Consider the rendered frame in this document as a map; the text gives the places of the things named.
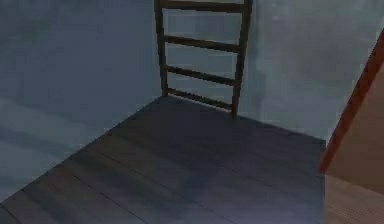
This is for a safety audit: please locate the dark brown wooden ladder shelf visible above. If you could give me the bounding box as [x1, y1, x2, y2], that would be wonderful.
[153, 0, 254, 119]

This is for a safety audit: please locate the light brown wooden cupboard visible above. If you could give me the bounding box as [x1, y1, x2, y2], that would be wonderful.
[318, 29, 384, 224]

